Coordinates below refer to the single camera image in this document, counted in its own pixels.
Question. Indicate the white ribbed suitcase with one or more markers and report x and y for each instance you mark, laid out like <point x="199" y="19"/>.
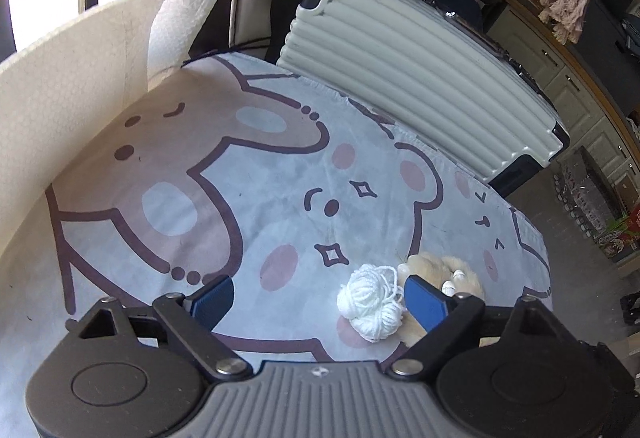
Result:
<point x="400" y="67"/>

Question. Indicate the green carton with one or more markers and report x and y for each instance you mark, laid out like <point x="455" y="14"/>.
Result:
<point x="612" y="225"/>

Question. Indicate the white foam board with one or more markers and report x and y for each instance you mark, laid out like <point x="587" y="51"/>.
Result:
<point x="75" y="92"/>

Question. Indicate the red carton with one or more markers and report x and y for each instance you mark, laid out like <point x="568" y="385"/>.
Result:
<point x="632" y="220"/>

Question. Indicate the white yarn ball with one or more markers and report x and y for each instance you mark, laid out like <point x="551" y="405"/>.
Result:
<point x="367" y="303"/>

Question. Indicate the bear printed blanket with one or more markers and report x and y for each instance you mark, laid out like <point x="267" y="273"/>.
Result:
<point x="225" y="167"/>

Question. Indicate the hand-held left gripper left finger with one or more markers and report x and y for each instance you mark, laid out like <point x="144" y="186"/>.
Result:
<point x="215" y="302"/>

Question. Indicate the beige plush bear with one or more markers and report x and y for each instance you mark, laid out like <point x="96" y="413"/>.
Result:
<point x="430" y="268"/>

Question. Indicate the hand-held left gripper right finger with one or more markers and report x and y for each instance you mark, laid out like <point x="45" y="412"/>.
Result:
<point x="425" y="305"/>

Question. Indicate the cream kitchen cabinet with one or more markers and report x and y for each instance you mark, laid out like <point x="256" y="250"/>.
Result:
<point x="550" y="67"/>

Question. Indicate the black shoes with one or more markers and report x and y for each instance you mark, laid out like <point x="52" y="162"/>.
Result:
<point x="631" y="308"/>

